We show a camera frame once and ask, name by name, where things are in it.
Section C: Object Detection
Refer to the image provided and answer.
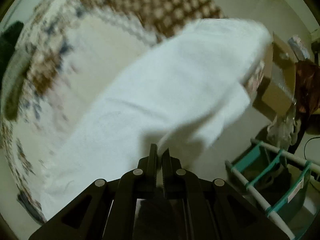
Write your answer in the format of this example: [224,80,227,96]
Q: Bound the white pants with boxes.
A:
[40,19,272,220]

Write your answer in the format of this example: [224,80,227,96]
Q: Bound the teal storage rack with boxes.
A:
[225,139,319,239]

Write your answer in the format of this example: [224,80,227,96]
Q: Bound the brown cardboard box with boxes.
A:
[253,34,297,121]

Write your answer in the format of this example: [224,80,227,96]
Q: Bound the floral bed blanket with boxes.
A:
[1,0,160,223]

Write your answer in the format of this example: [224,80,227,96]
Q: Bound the grey green garment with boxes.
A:
[1,48,32,120]

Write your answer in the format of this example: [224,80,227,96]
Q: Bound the brown checkered bed sheet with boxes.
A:
[79,0,224,40]

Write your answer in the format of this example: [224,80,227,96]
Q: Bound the dark green blanket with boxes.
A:
[1,21,24,63]

